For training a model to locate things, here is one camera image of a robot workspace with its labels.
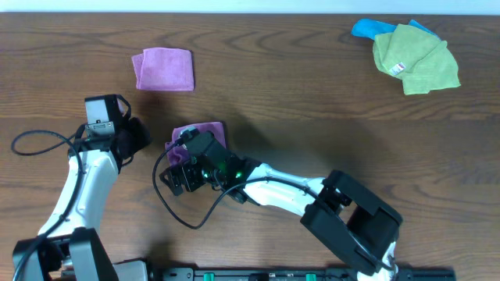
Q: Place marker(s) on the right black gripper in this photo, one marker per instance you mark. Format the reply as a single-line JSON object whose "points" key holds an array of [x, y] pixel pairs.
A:
{"points": [[172, 183]]}

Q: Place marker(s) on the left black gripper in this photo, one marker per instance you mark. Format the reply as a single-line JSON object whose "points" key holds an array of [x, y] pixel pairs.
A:
{"points": [[137, 135]]}

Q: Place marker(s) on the purple cloth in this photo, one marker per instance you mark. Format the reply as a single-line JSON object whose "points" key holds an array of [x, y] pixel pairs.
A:
{"points": [[180, 154], [164, 69]]}

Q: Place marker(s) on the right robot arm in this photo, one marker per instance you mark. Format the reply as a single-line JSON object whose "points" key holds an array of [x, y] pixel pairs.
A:
{"points": [[349, 219]]}

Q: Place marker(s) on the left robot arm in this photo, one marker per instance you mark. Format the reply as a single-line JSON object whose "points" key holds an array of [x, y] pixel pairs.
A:
{"points": [[69, 242]]}

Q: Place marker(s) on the folded purple cloth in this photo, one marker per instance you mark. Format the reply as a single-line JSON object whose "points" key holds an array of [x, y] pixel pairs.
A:
{"points": [[164, 69]]}

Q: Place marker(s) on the blue cloth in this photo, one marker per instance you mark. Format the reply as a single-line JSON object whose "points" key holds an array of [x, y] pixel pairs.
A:
{"points": [[377, 30]]}

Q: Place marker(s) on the green cloth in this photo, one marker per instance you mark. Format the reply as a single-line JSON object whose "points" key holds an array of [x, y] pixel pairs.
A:
{"points": [[420, 60]]}

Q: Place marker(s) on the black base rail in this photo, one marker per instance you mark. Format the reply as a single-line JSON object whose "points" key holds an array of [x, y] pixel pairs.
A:
{"points": [[330, 274]]}

